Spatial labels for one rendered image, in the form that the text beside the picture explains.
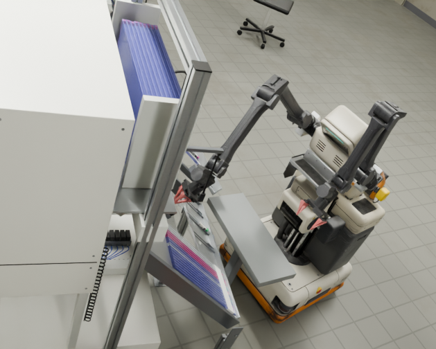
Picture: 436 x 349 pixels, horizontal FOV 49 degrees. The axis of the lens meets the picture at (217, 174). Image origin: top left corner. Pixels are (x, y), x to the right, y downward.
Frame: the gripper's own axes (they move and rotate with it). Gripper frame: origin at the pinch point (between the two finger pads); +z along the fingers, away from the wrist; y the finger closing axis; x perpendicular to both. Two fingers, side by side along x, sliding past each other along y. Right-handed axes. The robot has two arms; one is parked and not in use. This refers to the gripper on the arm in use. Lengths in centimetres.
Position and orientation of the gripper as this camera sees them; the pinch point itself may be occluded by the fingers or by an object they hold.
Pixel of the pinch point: (175, 200)
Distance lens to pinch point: 213.0
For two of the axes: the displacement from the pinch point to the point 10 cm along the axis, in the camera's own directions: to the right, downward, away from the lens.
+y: 2.6, 7.0, -6.7
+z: -8.1, 5.3, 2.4
